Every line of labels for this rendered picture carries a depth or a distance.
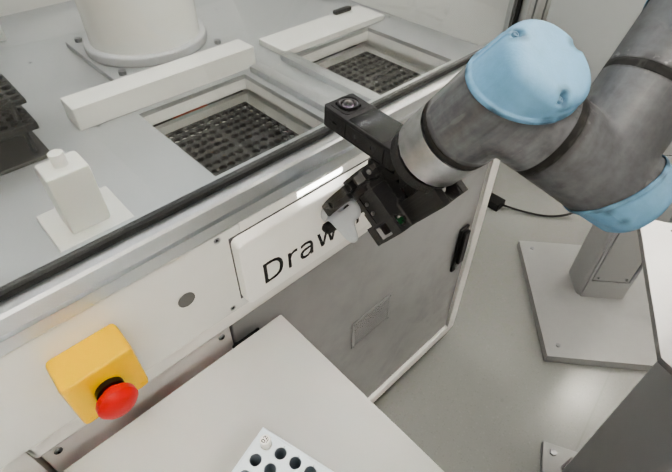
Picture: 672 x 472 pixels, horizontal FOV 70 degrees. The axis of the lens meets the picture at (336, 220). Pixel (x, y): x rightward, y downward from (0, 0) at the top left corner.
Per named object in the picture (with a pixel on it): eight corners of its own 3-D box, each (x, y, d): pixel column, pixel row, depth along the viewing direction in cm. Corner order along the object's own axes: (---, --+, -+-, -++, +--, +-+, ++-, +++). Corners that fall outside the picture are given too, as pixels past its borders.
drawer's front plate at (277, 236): (395, 206, 78) (401, 149, 70) (249, 305, 63) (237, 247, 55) (387, 201, 78) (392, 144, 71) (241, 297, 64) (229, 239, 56)
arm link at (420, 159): (404, 112, 40) (461, 81, 44) (378, 137, 44) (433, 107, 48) (455, 185, 40) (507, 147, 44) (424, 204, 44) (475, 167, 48)
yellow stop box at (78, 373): (153, 386, 52) (135, 351, 47) (89, 432, 49) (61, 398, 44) (132, 356, 55) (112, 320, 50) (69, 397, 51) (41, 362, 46)
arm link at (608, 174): (736, 129, 36) (632, 43, 34) (646, 252, 37) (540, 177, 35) (656, 129, 44) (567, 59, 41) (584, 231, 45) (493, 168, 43)
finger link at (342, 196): (320, 222, 57) (358, 191, 50) (313, 211, 57) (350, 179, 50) (346, 206, 60) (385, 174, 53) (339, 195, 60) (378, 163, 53)
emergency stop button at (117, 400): (146, 404, 49) (135, 384, 46) (108, 430, 47) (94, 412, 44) (132, 384, 51) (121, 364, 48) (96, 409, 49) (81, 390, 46)
